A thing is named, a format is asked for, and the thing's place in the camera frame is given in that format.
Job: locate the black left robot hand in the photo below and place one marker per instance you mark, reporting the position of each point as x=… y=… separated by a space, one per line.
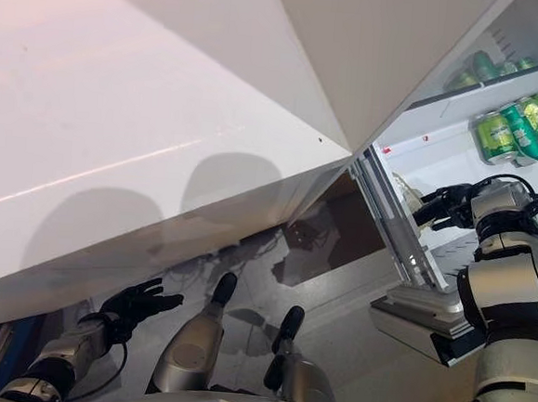
x=125 y=306

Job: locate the white tall cabinet panel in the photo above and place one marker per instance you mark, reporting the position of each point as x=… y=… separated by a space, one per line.
x=332 y=52

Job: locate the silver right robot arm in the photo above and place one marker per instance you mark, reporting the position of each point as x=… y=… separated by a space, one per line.
x=509 y=285

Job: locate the white fridge drawer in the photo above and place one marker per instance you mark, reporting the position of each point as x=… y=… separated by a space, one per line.
x=439 y=168

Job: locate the stainless steel fridge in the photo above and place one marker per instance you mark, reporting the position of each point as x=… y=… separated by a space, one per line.
x=530 y=26

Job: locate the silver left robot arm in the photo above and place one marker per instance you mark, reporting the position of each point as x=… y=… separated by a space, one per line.
x=56 y=361

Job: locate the dark green drink can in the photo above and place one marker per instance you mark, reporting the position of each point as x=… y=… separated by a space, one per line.
x=523 y=132

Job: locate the white counter cabinet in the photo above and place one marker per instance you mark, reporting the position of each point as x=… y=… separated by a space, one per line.
x=114 y=151

